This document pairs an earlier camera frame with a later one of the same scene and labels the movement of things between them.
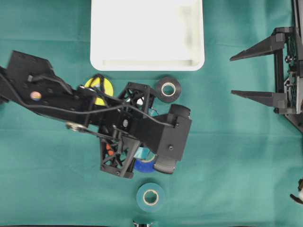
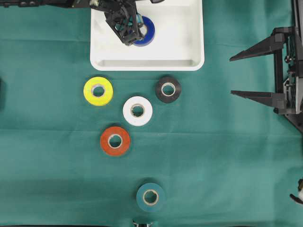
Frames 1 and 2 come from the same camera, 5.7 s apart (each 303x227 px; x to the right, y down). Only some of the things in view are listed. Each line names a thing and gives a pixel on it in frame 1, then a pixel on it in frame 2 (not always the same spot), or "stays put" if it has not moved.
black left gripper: [119, 145] → [122, 16]
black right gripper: [288, 96] stays put
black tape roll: [175, 82] stays put
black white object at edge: [299, 199] stays put
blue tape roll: [143, 165] → [150, 31]
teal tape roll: [150, 197] stays put
